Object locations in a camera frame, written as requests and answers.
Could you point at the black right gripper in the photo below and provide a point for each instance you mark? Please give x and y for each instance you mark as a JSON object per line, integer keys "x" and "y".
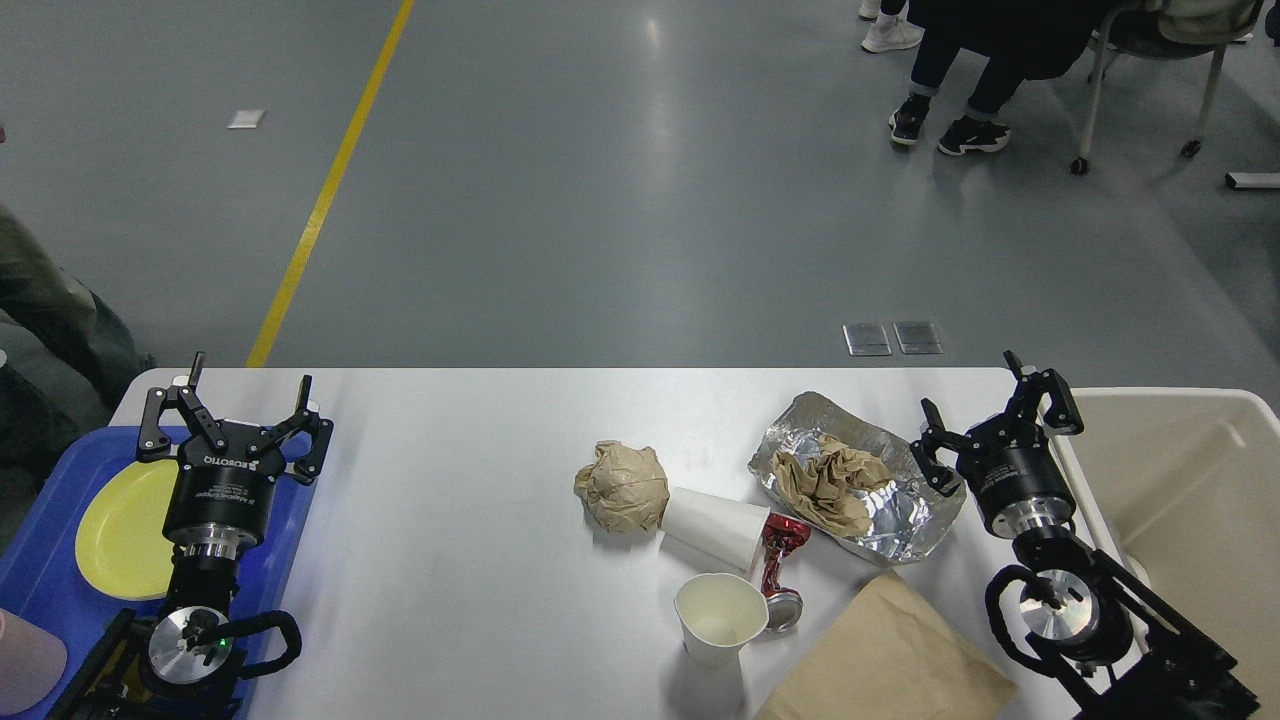
{"x": 1008, "y": 465}

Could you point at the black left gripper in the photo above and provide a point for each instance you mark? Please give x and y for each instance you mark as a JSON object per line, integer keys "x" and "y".
{"x": 220, "y": 495}

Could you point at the yellow plate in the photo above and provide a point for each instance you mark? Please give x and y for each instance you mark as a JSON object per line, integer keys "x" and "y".
{"x": 121, "y": 550}

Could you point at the brown paper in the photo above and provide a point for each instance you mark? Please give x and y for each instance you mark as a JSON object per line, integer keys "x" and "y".
{"x": 820, "y": 489}

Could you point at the pink mug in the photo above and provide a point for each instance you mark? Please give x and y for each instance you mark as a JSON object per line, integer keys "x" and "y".
{"x": 32, "y": 662}

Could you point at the brown paper ball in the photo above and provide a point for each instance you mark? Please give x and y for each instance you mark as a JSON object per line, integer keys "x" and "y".
{"x": 624, "y": 489}

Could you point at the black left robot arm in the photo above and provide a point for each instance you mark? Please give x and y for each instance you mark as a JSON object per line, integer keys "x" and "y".
{"x": 186, "y": 660}

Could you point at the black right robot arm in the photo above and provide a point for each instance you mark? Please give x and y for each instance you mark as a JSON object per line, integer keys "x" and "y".
{"x": 1064, "y": 609}

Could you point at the crumpled aluminium foil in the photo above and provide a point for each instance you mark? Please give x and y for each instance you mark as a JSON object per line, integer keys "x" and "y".
{"x": 909, "y": 519}

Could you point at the right metal floor plate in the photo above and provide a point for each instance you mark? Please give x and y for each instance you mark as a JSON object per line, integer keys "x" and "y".
{"x": 919, "y": 338}

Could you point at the metal floor plate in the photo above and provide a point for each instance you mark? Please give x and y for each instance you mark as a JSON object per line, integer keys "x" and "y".
{"x": 867, "y": 340}
{"x": 919, "y": 338}

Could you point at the left metal floor plate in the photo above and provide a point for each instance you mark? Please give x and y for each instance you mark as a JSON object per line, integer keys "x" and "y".
{"x": 867, "y": 340}

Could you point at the beige plastic bin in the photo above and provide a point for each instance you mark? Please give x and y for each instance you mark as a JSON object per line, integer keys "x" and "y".
{"x": 1182, "y": 486}

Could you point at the blue plastic tray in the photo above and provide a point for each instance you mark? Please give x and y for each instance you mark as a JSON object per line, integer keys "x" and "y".
{"x": 40, "y": 579}

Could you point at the white paper cup lying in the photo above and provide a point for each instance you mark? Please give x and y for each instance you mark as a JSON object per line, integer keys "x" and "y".
{"x": 730, "y": 530}

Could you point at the white paper cup upright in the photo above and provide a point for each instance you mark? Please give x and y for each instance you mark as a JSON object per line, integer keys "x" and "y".
{"x": 719, "y": 613}

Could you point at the white metal bar on floor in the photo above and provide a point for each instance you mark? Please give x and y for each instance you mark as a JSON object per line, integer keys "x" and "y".
{"x": 1252, "y": 181}

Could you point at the grey office chair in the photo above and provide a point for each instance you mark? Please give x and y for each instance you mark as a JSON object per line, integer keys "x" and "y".
{"x": 1166, "y": 31}

